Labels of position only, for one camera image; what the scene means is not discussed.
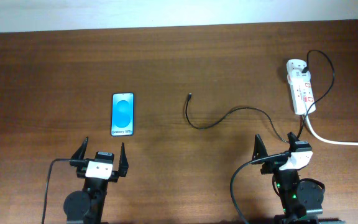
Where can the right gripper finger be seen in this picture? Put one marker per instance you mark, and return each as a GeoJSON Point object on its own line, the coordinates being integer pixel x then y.
{"type": "Point", "coordinates": [292, 138]}
{"type": "Point", "coordinates": [260, 151]}

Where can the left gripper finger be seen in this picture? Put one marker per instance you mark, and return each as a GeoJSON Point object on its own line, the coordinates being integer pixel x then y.
{"type": "Point", "coordinates": [123, 162]}
{"type": "Point", "coordinates": [77, 159]}

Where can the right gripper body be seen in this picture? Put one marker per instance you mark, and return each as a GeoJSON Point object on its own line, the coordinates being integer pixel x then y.
{"type": "Point", "coordinates": [282, 176]}

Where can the blue Galaxy smartphone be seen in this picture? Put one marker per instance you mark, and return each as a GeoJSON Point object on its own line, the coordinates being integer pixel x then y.
{"type": "Point", "coordinates": [122, 119]}

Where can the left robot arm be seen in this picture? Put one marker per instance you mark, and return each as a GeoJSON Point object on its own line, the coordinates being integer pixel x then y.
{"type": "Point", "coordinates": [86, 205]}

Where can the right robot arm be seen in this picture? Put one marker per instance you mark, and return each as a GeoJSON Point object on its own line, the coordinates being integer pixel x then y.
{"type": "Point", "coordinates": [301, 198]}

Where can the white USB charger plug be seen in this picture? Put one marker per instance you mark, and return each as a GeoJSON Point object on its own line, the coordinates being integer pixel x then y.
{"type": "Point", "coordinates": [301, 74]}

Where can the white power strip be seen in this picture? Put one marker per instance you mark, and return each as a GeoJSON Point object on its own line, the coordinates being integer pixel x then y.
{"type": "Point", "coordinates": [301, 92]}

